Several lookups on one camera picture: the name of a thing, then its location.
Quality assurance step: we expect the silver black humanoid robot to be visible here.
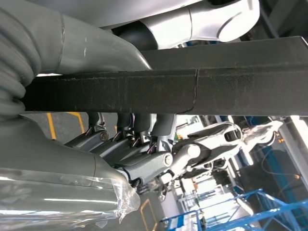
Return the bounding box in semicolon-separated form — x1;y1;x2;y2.
157;121;285;200

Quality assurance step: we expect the blue metal rack with crates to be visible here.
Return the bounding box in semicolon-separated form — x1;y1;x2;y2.
160;189;308;231

